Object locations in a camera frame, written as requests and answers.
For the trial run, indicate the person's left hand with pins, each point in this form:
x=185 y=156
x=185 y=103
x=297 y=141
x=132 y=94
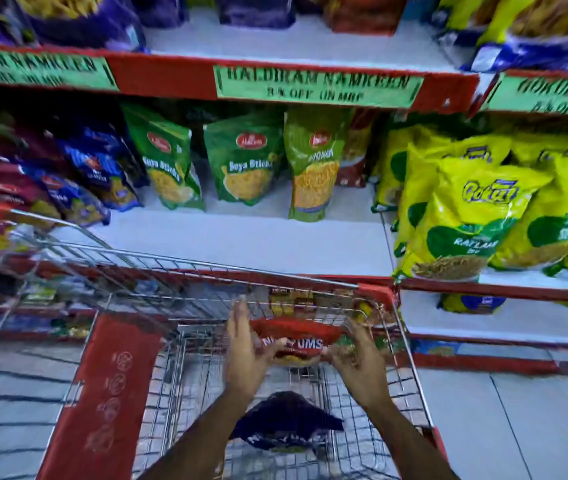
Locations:
x=244 y=362

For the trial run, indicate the person's right hand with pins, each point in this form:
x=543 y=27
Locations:
x=364 y=374

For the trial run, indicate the person's left thumb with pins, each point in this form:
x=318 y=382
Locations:
x=274 y=348

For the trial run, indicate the person's right thumb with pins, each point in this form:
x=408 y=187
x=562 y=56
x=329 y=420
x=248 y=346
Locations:
x=335 y=352

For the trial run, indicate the person's right forearm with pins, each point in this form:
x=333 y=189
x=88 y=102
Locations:
x=408 y=442

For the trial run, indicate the person's left forearm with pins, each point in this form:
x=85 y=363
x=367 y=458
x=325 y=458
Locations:
x=199 y=442

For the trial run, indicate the yellow and brown snack packet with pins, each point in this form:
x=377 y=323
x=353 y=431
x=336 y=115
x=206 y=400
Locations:
x=291 y=300

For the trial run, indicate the dark blue snack packet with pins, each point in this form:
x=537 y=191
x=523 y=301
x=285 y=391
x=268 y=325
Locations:
x=286 y=419

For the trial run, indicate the red-edged white store shelf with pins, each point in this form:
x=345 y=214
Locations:
x=503 y=327
x=538 y=287
x=528 y=109
x=264 y=239
x=289 y=49

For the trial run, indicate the small yellow and blue packet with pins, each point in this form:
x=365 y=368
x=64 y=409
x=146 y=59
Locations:
x=473 y=303

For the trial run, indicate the red cart seat flap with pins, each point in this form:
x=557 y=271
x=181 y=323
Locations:
x=104 y=394

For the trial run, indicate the tall green snack packet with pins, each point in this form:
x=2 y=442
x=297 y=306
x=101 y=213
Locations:
x=316 y=164

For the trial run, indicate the row of yellow snack packets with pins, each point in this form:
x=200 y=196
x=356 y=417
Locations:
x=468 y=209

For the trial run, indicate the red and yellow snack packet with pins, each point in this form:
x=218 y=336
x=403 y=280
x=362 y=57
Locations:
x=359 y=149

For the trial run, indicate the green shelf label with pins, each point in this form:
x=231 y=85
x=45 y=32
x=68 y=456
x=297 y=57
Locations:
x=39 y=69
x=316 y=86
x=546 y=94

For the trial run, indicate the pile of maroon snack packets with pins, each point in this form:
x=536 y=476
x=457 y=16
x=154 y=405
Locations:
x=4 y=169

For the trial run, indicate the large red snack packet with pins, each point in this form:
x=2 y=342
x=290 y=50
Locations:
x=364 y=12

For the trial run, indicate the yellow and blue snack packet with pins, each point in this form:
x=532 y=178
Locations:
x=456 y=19
x=548 y=34

